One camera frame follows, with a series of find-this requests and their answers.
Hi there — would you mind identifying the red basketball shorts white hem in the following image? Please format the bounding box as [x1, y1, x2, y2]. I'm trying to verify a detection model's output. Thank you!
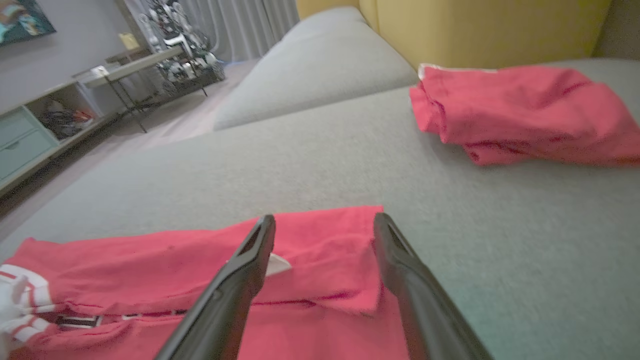
[408, 63, 640, 167]

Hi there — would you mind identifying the red white basketball jersey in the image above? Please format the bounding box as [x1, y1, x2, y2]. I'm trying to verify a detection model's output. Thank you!
[0, 204, 412, 360]

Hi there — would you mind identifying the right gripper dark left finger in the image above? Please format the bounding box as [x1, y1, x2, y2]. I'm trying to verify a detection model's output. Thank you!
[154, 214, 277, 360]

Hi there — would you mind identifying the dark clutter in cabinet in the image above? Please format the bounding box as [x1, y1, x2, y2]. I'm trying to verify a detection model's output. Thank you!
[39, 99, 97, 142]

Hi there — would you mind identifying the colourful wall painting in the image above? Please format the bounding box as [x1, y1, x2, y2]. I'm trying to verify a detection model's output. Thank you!
[0, 0, 57, 47]

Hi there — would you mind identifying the low cabinet with drawers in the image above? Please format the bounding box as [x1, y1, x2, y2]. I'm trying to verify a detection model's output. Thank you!
[0, 80, 110, 197]

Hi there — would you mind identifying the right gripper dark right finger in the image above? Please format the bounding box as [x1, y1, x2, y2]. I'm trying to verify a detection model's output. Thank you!
[373, 212, 494, 360]

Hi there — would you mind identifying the light folding table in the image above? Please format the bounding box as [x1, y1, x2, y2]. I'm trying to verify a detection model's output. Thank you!
[72, 45, 226, 134]

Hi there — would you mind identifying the grey sofa seat cushion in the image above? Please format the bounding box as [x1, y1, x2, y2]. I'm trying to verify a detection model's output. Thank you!
[213, 5, 420, 132]
[0, 57, 640, 360]

